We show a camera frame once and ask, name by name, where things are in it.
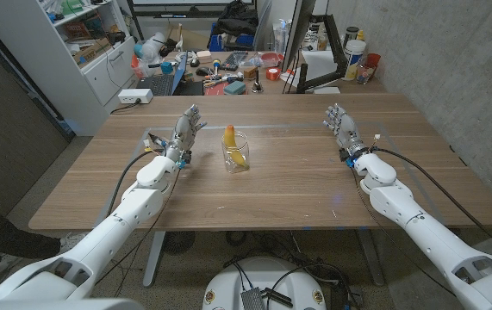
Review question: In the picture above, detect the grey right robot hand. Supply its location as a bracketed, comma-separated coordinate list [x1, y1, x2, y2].
[322, 102, 370, 163]

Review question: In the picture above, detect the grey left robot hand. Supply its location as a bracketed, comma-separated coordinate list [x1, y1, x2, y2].
[165, 103, 208, 164]

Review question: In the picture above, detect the yellow banana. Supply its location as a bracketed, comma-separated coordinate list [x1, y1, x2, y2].
[222, 124, 249, 169]

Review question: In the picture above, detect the glass jar with banana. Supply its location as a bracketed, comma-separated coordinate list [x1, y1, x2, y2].
[221, 131, 251, 174]

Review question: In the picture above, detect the red cup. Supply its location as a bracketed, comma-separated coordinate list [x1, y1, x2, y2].
[364, 53, 382, 70]

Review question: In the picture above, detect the clear sanitizer bottle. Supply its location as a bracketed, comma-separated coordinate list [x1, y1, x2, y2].
[273, 19, 292, 55]

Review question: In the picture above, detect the black laptop blue lid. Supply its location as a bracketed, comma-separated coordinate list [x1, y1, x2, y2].
[135, 53, 189, 96]

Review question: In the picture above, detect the white power strip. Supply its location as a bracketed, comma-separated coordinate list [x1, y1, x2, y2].
[117, 88, 154, 105]

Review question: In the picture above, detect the teal rectangular box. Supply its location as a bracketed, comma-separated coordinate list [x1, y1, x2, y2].
[222, 80, 247, 96]

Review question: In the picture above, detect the tall white lidded container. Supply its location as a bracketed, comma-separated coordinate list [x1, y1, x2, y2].
[342, 39, 367, 82]

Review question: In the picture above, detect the dark lidded jar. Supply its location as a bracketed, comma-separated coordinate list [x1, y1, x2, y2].
[343, 26, 360, 47]

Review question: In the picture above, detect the blue bin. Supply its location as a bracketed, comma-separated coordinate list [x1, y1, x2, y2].
[209, 33, 255, 52]

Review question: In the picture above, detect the red bowl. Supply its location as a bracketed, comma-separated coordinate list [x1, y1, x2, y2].
[260, 52, 285, 68]

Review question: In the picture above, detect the black round fan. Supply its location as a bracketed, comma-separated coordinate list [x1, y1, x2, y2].
[162, 231, 196, 255]

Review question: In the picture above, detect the black monitor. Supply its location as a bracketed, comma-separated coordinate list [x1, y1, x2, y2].
[280, 0, 318, 72]

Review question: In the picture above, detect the cardboard box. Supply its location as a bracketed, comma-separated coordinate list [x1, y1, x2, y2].
[72, 37, 113, 65]

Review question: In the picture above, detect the black bag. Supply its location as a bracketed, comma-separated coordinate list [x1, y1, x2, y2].
[209, 0, 259, 38]

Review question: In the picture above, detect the grey metal table leg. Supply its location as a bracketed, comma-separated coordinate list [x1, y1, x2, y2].
[355, 227, 387, 288]
[141, 231, 167, 288]

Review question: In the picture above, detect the white shelf cabinet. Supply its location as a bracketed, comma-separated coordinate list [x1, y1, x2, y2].
[0, 0, 139, 137]

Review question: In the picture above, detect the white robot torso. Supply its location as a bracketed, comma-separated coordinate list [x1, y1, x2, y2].
[202, 257, 327, 310]

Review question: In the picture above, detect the grey perforated module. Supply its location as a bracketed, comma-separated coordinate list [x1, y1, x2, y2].
[240, 287, 268, 310]

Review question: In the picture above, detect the black trouser leg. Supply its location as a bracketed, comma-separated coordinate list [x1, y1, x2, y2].
[0, 201, 62, 279]

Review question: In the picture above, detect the black power strip cord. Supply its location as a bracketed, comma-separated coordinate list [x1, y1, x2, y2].
[109, 99, 143, 115]

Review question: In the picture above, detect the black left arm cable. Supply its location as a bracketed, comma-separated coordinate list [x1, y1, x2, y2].
[106, 148, 160, 216]

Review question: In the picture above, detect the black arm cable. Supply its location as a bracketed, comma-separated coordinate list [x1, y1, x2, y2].
[106, 148, 160, 216]
[372, 146, 492, 262]

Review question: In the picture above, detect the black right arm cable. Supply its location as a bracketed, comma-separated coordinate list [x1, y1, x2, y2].
[372, 146, 492, 262]

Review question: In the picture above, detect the whiteboard with black frame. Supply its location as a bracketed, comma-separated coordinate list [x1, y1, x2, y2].
[127, 0, 258, 19]

